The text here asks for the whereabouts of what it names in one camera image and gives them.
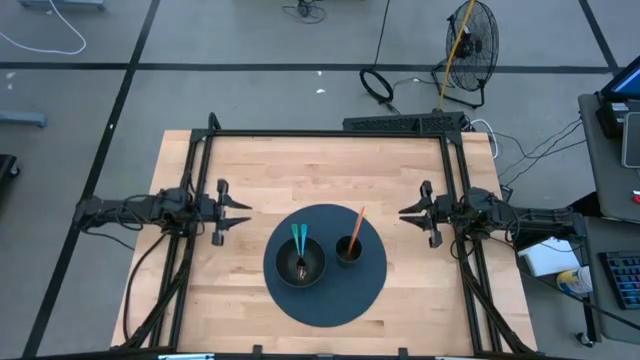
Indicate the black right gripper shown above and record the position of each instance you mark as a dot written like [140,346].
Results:
[450,212]

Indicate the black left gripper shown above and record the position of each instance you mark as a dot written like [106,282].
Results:
[210,212]

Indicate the orange straw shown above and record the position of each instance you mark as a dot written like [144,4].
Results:
[358,225]

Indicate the black bowl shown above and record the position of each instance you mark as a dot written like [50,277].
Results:
[285,265]

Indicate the black cup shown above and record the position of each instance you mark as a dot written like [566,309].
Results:
[342,255]

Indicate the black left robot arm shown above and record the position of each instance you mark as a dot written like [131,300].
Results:
[125,210]

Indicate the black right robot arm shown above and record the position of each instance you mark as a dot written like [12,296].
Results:
[530,220]

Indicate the black table clamp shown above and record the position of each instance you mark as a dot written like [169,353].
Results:
[214,121]
[402,352]
[257,351]

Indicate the round dark woven placemat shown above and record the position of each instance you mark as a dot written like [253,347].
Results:
[350,295]

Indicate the white box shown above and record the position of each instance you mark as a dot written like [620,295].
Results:
[547,255]

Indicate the white wipes canister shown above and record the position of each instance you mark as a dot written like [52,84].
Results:
[575,281]

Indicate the black floor fan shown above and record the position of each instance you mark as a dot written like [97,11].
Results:
[475,50]

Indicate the grey desk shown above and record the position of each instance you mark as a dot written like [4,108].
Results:
[607,320]
[607,170]

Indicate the black keyboard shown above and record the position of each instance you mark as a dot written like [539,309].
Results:
[622,280]

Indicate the black desk device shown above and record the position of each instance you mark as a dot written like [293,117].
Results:
[611,120]

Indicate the grey tablet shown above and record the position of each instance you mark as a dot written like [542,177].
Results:
[631,140]

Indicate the grey floor foot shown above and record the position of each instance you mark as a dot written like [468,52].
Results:
[22,119]

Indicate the laptop with blue screen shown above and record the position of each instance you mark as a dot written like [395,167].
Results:
[625,82]

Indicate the black aluminium table frame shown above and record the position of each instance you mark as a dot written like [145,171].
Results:
[325,134]

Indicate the silver frame bracket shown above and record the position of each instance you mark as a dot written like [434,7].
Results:
[185,356]

